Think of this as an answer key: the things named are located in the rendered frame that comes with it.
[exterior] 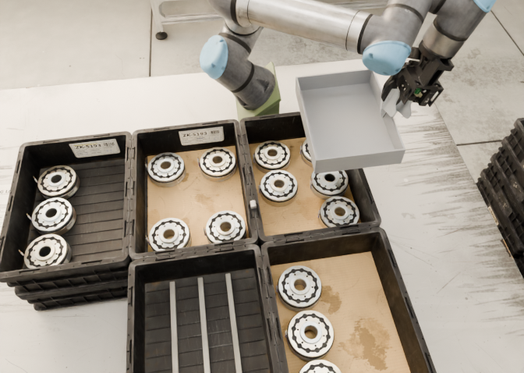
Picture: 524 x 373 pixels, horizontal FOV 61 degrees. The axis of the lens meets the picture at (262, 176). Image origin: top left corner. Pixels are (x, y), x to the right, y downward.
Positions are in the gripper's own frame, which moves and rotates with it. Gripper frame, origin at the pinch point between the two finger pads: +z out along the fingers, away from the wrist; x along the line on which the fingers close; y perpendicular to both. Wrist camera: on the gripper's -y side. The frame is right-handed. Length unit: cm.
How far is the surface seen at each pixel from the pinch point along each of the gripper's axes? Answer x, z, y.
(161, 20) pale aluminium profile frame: -32, 109, -188
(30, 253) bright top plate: -80, 47, 10
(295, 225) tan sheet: -15.5, 31.0, 12.9
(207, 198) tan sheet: -37, 37, 0
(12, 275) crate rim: -82, 40, 19
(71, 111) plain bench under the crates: -75, 62, -54
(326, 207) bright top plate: -8.1, 25.8, 10.7
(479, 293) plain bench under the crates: 33, 30, 35
